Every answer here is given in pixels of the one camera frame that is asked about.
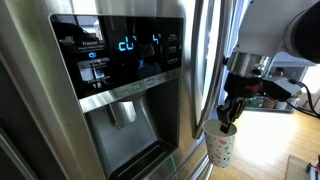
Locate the stainless steel refrigerator door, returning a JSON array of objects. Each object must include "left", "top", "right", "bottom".
[{"left": 0, "top": 0, "right": 234, "bottom": 180}]

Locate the black dispenser control panel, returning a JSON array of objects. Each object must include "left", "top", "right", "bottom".
[{"left": 50, "top": 15, "right": 183, "bottom": 99}]

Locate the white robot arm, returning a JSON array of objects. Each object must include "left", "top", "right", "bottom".
[{"left": 217, "top": 0, "right": 320, "bottom": 133}]

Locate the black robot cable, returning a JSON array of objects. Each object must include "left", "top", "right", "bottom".
[{"left": 289, "top": 78, "right": 320, "bottom": 120}]

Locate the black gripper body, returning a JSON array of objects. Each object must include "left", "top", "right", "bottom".
[{"left": 224, "top": 73, "right": 263, "bottom": 100}]

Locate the patterned paper cup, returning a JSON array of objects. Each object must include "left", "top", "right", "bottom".
[{"left": 202, "top": 120, "right": 237, "bottom": 168}]

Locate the metal dispenser lever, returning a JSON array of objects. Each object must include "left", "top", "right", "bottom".
[{"left": 110, "top": 101, "right": 137, "bottom": 129}]

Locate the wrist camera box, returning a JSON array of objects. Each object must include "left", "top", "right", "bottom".
[{"left": 262, "top": 77, "right": 301, "bottom": 102}]

